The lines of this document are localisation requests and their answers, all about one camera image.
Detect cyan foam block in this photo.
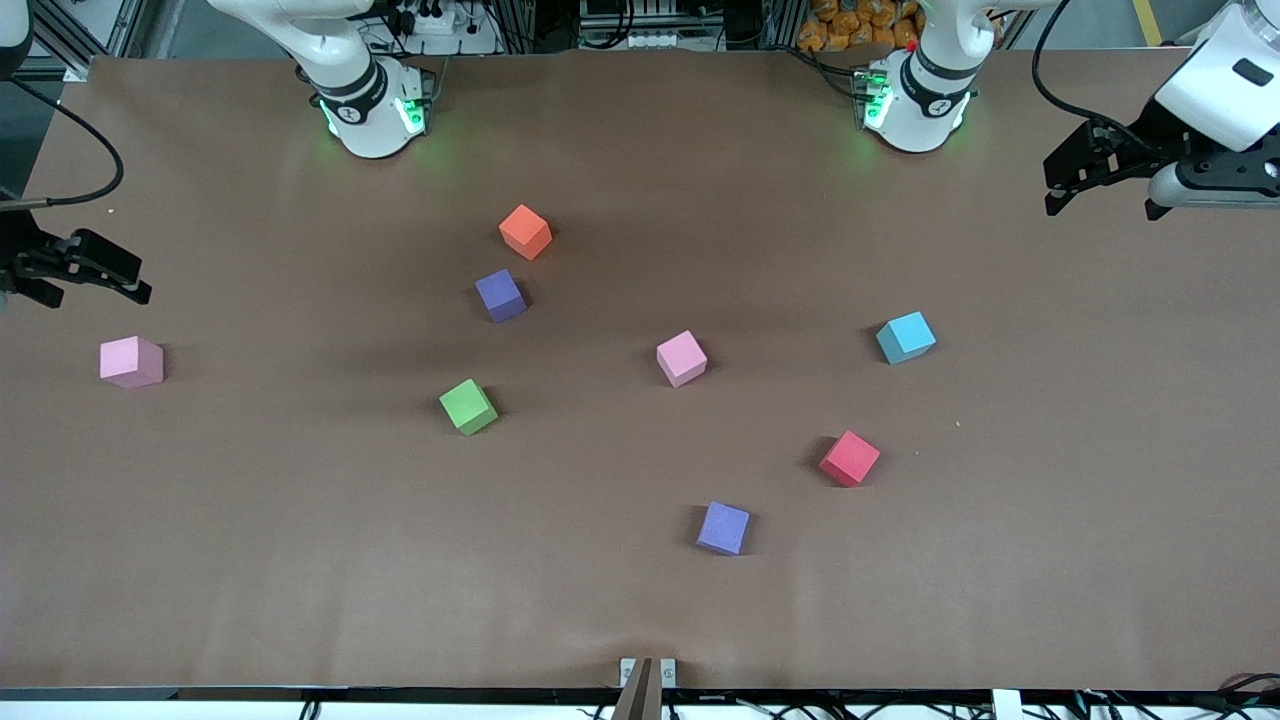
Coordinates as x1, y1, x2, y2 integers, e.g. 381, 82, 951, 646
875, 311, 938, 366

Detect green foam block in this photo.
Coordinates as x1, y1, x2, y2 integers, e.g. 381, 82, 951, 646
439, 378, 499, 437

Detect dark purple foam block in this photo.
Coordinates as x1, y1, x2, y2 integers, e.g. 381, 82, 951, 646
474, 268, 529, 324

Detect pink foam block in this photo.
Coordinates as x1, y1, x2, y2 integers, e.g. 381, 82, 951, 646
656, 330, 709, 389
99, 336, 165, 389

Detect orange foam block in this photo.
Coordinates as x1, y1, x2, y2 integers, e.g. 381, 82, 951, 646
498, 204, 554, 262

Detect orange snack bag pile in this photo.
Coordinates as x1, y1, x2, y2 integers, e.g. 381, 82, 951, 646
797, 0, 921, 53

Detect red foam block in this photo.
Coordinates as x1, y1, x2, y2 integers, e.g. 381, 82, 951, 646
819, 430, 882, 488

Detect large table cover sheet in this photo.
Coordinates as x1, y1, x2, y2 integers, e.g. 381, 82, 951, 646
0, 48, 1280, 693

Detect white power strip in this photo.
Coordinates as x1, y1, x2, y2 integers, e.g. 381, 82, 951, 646
385, 0, 471, 37

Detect grey equipment rack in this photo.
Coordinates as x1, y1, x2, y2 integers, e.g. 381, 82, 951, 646
577, 0, 691, 51

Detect light purple foam block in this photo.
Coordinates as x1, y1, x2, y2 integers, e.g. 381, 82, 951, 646
696, 501, 751, 556

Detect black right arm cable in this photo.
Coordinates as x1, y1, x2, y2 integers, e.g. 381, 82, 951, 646
0, 75, 126, 209

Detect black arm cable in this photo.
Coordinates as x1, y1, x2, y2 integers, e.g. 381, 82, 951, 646
1030, 0, 1161, 156
0, 75, 126, 209

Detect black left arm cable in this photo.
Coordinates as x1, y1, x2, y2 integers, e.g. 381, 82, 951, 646
1030, 0, 1161, 156

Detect aluminium frame profile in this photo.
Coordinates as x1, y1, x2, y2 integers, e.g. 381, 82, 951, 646
28, 0, 151, 81

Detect small metal edge bracket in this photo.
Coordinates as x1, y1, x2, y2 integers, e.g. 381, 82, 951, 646
620, 657, 678, 691

